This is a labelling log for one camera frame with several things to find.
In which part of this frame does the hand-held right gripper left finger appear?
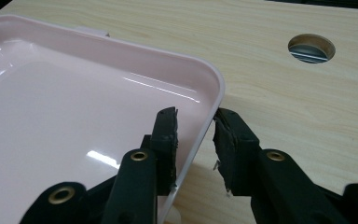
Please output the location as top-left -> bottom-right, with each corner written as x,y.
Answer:
140,105 -> 180,198

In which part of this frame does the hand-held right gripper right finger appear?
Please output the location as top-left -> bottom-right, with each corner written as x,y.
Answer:
212,107 -> 261,198

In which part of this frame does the pink plastic box with lid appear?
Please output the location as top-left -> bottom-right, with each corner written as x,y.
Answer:
0,13 -> 227,224

